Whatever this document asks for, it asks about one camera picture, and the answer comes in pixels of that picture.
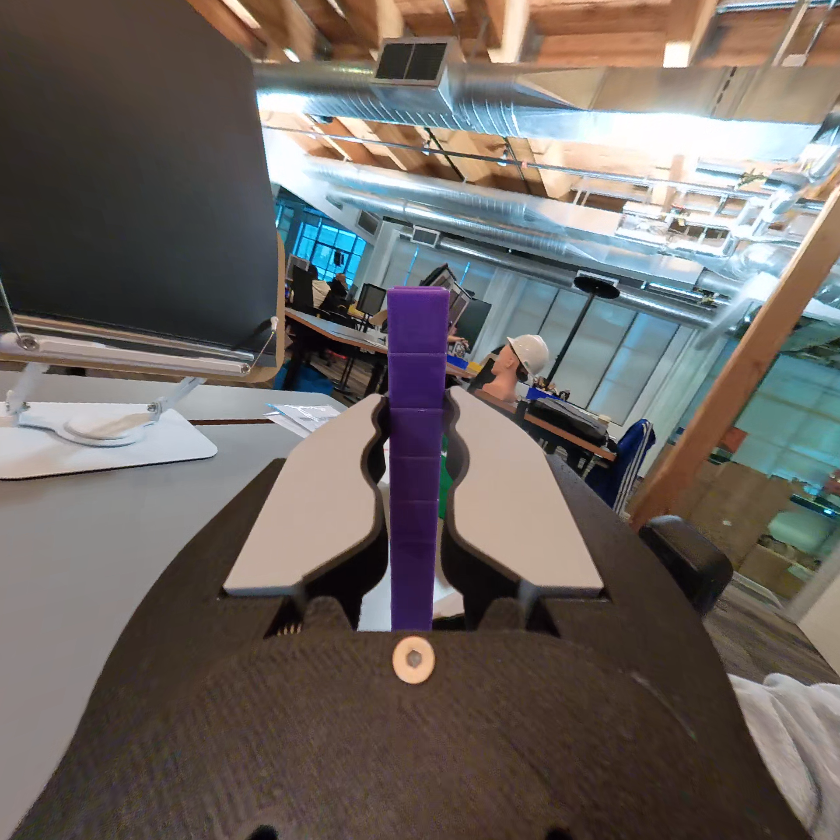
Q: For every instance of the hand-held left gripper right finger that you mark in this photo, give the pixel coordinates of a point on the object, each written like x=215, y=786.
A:
x=518, y=512

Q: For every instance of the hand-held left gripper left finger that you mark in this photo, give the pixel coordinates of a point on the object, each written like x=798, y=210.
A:
x=315, y=505

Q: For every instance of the purple segmented square tube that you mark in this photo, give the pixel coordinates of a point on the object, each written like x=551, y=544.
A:
x=417, y=459

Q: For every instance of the clear plastic bag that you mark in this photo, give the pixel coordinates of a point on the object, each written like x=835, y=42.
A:
x=305, y=417

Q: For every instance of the black bag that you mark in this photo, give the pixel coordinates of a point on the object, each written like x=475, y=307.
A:
x=571, y=420

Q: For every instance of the blue striped jacket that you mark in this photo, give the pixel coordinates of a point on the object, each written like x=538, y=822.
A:
x=623, y=459

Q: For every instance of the mannequin head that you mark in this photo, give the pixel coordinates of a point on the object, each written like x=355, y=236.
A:
x=502, y=380

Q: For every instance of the white hard hat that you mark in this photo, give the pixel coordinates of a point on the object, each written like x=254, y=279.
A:
x=531, y=351

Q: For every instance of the long wooden work table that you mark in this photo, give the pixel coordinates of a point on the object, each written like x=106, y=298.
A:
x=334, y=334

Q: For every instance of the black chair armrest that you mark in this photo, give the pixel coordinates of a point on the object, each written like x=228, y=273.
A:
x=689, y=558

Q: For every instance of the wooden backing board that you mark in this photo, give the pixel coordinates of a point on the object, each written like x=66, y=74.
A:
x=279, y=315

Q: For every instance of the black computer monitor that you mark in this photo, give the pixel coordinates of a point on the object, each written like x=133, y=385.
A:
x=472, y=321

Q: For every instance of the cardboard box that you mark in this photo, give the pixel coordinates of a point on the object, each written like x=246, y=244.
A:
x=741, y=518

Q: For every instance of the white display stand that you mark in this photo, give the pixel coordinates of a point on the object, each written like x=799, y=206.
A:
x=98, y=439

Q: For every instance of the black pole with disc top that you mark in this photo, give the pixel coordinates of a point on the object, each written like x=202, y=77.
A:
x=596, y=287

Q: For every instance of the person's grey sweatshirt torso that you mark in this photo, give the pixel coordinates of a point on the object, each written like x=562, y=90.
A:
x=787, y=754

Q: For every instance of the black display panel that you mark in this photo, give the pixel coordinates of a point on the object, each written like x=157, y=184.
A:
x=131, y=164

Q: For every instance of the metal vent grille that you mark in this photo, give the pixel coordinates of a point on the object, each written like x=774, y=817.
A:
x=412, y=60

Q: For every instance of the wooden support post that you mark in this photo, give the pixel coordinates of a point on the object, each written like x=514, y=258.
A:
x=735, y=367

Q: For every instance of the silver round air duct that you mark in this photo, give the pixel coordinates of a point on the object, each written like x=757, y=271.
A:
x=492, y=210

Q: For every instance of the rectangular silver air duct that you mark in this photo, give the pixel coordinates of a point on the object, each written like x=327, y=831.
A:
x=590, y=98

